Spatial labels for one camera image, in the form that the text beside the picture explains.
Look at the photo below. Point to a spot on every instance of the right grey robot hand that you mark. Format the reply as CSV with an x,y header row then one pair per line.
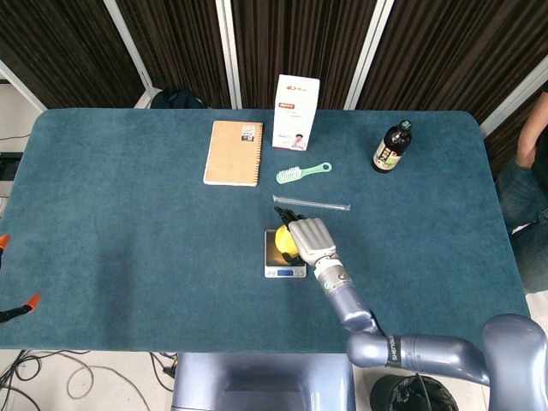
x,y
312,237

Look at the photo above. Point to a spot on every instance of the left orange-tipped robot hand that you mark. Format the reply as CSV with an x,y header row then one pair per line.
x,y
13,312

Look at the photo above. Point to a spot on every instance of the yellow lemon-shaped object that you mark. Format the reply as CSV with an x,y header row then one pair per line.
x,y
282,240

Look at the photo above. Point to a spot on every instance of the right blue robot arm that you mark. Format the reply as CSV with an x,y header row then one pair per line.
x,y
342,295

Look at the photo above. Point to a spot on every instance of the small digital scale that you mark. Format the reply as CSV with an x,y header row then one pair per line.
x,y
270,257

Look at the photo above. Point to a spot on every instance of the green brush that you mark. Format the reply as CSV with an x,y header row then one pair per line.
x,y
287,175

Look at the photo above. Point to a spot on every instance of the brown spiral notebook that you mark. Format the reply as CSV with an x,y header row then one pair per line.
x,y
233,154

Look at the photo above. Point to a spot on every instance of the dark glass bottle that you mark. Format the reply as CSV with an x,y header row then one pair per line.
x,y
390,152

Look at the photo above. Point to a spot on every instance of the white carton box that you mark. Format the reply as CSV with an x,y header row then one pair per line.
x,y
296,111

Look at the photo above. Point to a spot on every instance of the black floor power strip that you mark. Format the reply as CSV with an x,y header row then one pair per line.
x,y
8,167

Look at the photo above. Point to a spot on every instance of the blue table cloth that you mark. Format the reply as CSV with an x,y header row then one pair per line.
x,y
128,214

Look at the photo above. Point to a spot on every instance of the blue robot torso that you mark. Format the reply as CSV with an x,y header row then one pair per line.
x,y
261,381

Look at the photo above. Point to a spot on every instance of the black trash bin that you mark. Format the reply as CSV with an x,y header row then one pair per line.
x,y
398,396

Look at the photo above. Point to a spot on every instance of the black bag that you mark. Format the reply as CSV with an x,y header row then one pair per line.
x,y
175,99

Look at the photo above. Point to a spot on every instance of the person in jeans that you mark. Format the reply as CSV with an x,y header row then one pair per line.
x,y
524,192

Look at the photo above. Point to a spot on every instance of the white partition frame post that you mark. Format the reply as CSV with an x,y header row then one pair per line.
x,y
368,51
514,96
130,47
21,85
228,51

